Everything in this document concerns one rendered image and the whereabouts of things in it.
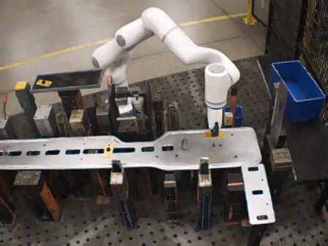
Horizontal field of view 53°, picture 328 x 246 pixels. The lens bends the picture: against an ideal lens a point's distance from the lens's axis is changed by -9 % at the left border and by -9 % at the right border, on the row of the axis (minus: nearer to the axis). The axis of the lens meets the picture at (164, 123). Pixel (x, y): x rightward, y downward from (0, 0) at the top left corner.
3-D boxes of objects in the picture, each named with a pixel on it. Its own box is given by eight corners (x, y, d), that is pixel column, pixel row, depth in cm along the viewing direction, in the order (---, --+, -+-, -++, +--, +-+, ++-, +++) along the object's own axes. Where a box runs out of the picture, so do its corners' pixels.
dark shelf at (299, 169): (296, 185, 136) (297, 181, 134) (256, 60, 201) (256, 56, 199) (343, 180, 135) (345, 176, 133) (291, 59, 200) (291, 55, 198)
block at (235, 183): (220, 226, 159) (225, 192, 139) (219, 206, 167) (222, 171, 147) (241, 225, 158) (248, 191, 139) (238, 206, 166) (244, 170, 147)
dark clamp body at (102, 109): (105, 170, 189) (90, 118, 162) (108, 151, 198) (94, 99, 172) (125, 169, 188) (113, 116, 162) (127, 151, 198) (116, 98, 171)
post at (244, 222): (241, 227, 157) (249, 192, 137) (239, 207, 165) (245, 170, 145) (255, 225, 157) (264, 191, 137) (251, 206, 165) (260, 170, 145)
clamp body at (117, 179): (118, 229, 162) (104, 187, 138) (121, 208, 170) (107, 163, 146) (138, 228, 161) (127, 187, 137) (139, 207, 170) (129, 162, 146)
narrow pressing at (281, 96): (274, 154, 149) (286, 93, 126) (269, 135, 157) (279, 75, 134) (274, 153, 149) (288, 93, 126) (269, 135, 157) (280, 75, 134)
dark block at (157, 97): (159, 161, 191) (151, 101, 161) (159, 151, 196) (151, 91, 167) (168, 160, 190) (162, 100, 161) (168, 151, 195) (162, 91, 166)
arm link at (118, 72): (102, 79, 201) (94, 45, 184) (127, 64, 209) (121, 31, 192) (113, 88, 194) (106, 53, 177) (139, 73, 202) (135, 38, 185)
